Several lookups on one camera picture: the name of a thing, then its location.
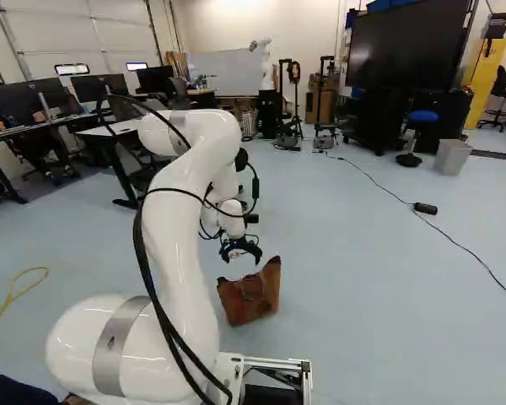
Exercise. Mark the long desk with black legs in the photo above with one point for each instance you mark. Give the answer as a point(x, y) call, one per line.
point(12, 128)

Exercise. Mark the blue round stool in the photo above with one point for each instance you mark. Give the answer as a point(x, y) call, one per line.
point(419, 119)

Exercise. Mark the grey waste bin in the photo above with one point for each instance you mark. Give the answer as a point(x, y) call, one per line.
point(452, 158)

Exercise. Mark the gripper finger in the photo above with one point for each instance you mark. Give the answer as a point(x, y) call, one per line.
point(224, 255)
point(256, 252)

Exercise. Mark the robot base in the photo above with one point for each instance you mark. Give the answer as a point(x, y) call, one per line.
point(274, 379)

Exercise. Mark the black office chair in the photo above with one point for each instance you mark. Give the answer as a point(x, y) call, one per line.
point(501, 90)

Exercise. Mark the white desk with black legs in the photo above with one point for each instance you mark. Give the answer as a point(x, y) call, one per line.
point(105, 128)

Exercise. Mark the white robot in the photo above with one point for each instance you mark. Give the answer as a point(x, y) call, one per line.
point(266, 71)

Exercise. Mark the black computer monitor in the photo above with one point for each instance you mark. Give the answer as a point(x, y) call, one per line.
point(23, 97)
point(97, 88)

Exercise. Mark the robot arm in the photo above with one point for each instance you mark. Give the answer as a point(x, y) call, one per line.
point(177, 198)

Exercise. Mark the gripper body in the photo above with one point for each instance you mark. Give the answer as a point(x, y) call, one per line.
point(234, 242)

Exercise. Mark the person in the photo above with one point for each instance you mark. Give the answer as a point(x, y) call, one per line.
point(2, 117)

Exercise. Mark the whiteboard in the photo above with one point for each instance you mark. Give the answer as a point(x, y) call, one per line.
point(225, 71)

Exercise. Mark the large black screen on stand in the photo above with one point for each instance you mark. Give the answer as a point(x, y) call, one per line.
point(405, 46)

